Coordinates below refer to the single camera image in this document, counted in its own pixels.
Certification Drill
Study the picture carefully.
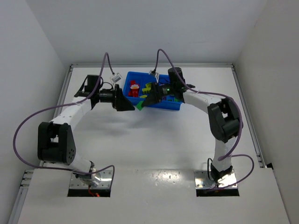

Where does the red lime lego stack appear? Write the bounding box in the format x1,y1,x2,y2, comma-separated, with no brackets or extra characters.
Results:
128,80,140,98

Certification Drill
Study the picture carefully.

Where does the metal base plate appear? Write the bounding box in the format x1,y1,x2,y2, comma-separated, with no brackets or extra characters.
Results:
194,169,238,189
69,169,114,190

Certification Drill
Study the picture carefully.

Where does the aluminium rail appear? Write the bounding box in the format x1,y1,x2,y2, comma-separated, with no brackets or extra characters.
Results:
38,65,73,168
232,65,267,168

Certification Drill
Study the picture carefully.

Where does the lime long lego brick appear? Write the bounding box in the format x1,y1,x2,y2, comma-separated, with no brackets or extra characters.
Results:
142,83,152,94

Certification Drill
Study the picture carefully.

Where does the blue divided plastic bin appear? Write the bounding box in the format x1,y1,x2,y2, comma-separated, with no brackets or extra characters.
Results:
123,71,182,111

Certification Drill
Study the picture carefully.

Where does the left aluminium rail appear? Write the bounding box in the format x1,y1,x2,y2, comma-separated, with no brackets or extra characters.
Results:
38,65,73,168

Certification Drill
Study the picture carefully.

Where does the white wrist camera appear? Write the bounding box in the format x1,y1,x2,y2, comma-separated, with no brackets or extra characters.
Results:
110,73,122,84
149,70,159,82

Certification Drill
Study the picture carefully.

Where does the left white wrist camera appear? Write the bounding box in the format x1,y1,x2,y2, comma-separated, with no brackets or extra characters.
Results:
110,73,122,84

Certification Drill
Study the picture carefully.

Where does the bright green cube lego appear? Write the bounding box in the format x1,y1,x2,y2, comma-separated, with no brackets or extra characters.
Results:
136,101,144,111

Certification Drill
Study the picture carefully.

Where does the right aluminium rail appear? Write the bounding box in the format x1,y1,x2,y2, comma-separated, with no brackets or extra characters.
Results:
232,65,267,168

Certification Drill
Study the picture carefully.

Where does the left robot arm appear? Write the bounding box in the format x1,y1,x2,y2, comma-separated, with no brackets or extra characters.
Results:
37,75,135,188

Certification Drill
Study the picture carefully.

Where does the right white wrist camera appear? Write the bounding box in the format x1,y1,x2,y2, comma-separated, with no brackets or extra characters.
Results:
149,70,159,82

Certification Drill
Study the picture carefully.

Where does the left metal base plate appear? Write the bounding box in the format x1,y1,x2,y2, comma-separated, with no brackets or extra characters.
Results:
69,169,114,190

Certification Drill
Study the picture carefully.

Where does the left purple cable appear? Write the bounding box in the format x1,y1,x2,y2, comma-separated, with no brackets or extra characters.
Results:
13,52,117,187

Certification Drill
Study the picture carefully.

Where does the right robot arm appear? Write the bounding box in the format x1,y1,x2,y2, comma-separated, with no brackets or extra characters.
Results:
137,67,242,183

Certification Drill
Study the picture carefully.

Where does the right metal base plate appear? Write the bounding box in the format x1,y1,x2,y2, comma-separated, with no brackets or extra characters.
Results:
194,169,238,189

